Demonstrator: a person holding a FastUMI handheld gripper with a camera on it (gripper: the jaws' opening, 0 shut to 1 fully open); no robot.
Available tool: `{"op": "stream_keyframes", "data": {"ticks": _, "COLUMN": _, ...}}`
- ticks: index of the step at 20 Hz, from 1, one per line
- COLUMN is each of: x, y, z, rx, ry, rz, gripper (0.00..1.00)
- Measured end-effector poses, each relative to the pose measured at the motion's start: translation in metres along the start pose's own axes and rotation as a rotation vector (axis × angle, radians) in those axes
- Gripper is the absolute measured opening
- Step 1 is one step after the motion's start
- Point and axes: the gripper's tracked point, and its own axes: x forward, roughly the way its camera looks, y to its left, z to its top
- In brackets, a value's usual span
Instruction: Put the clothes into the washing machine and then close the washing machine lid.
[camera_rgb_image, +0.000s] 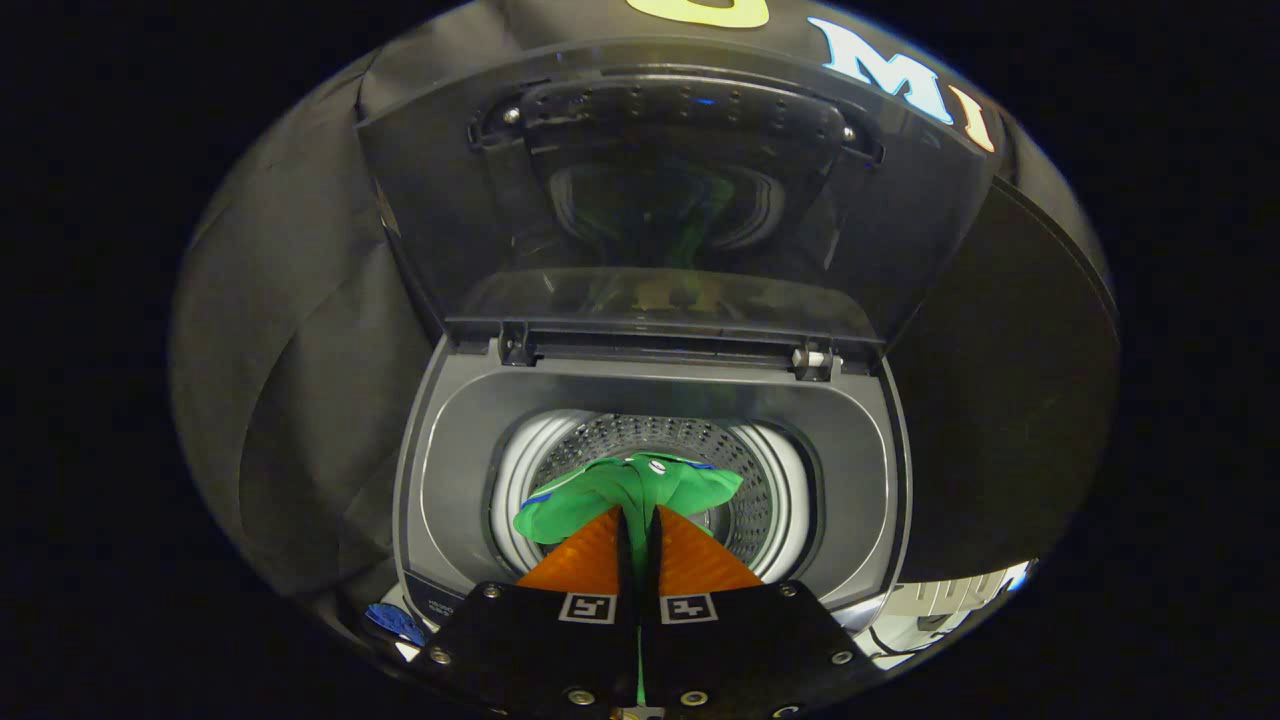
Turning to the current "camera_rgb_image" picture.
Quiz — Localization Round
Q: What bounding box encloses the green polo shirt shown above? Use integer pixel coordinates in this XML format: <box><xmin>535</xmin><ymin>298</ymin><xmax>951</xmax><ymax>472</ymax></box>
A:
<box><xmin>513</xmin><ymin>452</ymin><xmax>745</xmax><ymax>561</ymax></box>

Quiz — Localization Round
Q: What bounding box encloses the dark washing machine lid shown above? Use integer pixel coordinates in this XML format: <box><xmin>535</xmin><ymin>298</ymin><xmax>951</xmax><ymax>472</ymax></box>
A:
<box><xmin>357</xmin><ymin>38</ymin><xmax>1006</xmax><ymax>351</ymax></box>

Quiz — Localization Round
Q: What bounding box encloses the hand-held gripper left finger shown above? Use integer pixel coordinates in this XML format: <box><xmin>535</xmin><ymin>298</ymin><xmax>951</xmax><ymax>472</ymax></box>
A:
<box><xmin>405</xmin><ymin>505</ymin><xmax>641</xmax><ymax>720</ymax></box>

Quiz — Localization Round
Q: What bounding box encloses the beige cabinet with dark top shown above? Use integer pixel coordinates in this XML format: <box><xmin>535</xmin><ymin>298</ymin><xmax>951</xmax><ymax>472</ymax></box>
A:
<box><xmin>880</xmin><ymin>180</ymin><xmax>1119</xmax><ymax>586</ymax></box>

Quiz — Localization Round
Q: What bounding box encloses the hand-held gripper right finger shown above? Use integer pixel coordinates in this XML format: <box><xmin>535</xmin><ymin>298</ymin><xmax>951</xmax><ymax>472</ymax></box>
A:
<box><xmin>640</xmin><ymin>505</ymin><xmax>886</xmax><ymax>720</ymax></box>

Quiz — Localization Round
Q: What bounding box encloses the blue plastic object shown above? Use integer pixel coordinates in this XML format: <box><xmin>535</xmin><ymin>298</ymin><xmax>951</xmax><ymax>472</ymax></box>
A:
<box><xmin>365</xmin><ymin>602</ymin><xmax>429</xmax><ymax>646</ymax></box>

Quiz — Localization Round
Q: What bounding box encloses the black backdrop cloth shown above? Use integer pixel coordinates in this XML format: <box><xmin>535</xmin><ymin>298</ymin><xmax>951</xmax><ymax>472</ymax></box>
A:
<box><xmin>170</xmin><ymin>0</ymin><xmax>1121</xmax><ymax>621</ymax></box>

